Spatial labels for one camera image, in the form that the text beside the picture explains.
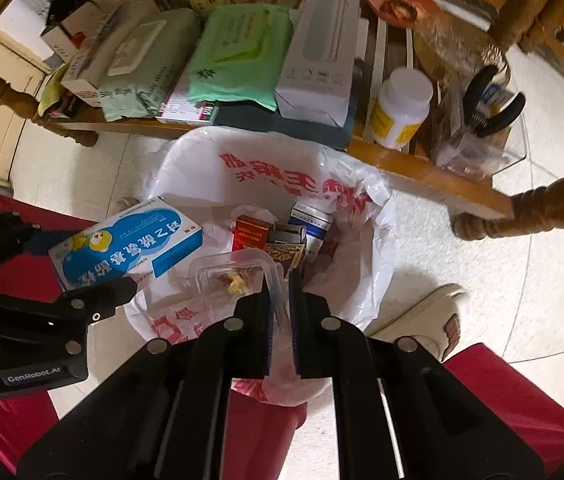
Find beige slipper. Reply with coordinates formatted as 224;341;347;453
364;282;468;363

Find brown printed box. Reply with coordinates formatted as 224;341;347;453
262;242;307;281

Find yellow-green cloth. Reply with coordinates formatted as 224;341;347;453
36;62;70;116

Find blue white small box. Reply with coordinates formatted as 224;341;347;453
288;202;335;256

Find black pliers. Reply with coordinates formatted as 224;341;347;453
463;65;527;138

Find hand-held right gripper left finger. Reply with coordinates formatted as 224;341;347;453
16;287;275;480

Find dark book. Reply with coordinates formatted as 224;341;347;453
212;50;365;151

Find flat white carton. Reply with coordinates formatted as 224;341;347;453
60;0;132;107

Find red cigarette box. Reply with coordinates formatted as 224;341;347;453
232;215;279;253

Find red black pen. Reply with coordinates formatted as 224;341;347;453
49;95;82;118

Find glass bowl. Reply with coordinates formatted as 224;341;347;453
412;10;510;91

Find person's right leg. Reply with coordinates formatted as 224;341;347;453
442;342;564;480

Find green wet wipes pack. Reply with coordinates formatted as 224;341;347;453
187;4;295;111

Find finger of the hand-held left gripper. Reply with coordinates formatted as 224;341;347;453
0;276;139;328
0;211;82;306

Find dark grey box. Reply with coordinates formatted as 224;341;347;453
268;224;307;247

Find blue white packet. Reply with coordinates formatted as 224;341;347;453
479;80;515;116

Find red trash bin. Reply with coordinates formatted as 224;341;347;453
222;377;307;480

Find white red small box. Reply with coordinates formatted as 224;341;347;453
40;0;122;66

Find clear plastic tray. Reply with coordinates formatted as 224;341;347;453
188;250;295;361

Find blue cartoon medicine box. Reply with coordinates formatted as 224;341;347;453
49;196;205;293

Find clear plastic organizer box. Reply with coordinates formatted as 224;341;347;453
432;67;528;181

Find wooden coffee table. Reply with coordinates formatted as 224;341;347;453
0;0;564;241

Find white yellow-label pill bottle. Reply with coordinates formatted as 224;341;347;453
362;66;434;151

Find yellow food scrap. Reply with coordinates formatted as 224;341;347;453
214;270;253;297

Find white red-printed plastic bag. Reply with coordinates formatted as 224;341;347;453
124;127;397;406

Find pale green baby wipes pack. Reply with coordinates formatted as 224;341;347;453
98;7;201;122

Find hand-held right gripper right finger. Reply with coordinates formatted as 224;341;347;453
288;275;548;480

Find orange plate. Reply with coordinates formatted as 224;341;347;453
360;0;440;27

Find long white carton box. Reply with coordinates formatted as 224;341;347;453
275;0;363;128

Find person's left leg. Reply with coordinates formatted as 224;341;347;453
0;180;107;476

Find red white medicine box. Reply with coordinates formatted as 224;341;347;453
156;72;220;126

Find person's leg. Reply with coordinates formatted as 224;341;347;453
442;342;564;480
0;180;107;476

